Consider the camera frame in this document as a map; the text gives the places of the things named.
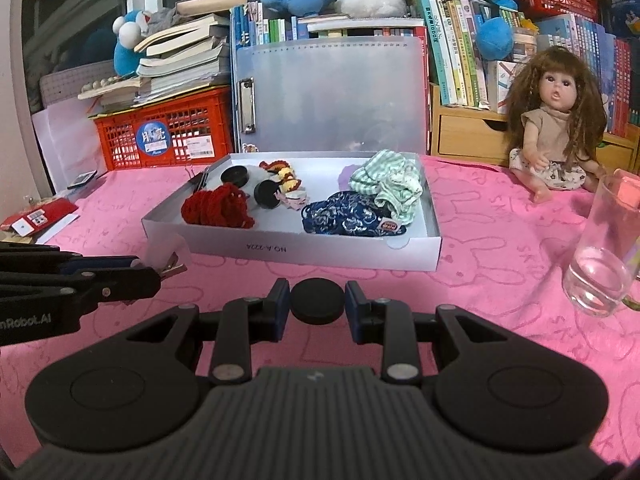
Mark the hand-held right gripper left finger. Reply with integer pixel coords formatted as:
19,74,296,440
125,277,292,386

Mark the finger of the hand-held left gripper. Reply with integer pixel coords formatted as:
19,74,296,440
0,266,163,306
0,241,143,273

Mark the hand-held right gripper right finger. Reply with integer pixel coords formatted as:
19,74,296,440
345,280,538,386

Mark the black round lid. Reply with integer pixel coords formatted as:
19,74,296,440
253,181,283,210
291,278,347,325

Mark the white box with translucent lid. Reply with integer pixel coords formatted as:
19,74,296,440
141,35,443,273

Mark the blue brocade drawstring pouch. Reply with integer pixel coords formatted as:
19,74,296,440
301,191,408,237

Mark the red crocheted pouch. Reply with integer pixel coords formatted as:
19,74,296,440
181,182,256,230

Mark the yellow red crocheted toy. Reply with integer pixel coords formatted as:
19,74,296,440
258,159,307,211

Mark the black round cup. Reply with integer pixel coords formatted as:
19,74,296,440
220,164,251,187

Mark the green checked cloth pouch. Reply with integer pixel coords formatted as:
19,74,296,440
348,149,425,226

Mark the white paper sheet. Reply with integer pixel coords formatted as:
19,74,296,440
30,212,81,246

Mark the red envelope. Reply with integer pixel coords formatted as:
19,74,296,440
0,199,80,237

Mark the small black device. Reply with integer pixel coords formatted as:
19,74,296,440
66,170,98,191

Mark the white paper bag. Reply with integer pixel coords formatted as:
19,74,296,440
31,105,108,196

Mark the black binder clip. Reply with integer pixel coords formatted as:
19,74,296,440
187,165,212,193

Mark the pink printed towel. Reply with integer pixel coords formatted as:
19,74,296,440
0,152,640,466

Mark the red plastic crate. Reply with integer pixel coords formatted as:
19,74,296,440
92,85,235,172

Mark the grey grid board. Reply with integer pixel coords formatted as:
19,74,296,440
40,60,121,116

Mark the wooden drawer organizer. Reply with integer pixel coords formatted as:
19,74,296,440
429,82,640,173

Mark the blue cat plush toy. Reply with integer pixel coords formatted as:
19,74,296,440
112,9,153,78

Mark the stack of worn books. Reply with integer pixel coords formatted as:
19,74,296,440
77,0,251,111

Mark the clear glass mug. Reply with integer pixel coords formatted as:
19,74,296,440
562,169,640,318

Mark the brown haired baby doll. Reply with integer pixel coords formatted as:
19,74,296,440
506,46,608,204

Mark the white printed carton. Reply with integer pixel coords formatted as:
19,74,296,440
487,60,526,113

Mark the row of upright books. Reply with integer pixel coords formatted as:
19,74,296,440
231,0,640,138

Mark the blue white plush toy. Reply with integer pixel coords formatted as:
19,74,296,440
427,0,521,61

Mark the small clear jar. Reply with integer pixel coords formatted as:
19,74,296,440
512,27,538,61

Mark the dark blue printed package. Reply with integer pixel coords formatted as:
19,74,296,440
600,0,640,38

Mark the white bead string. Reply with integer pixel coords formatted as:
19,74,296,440
80,75,123,93

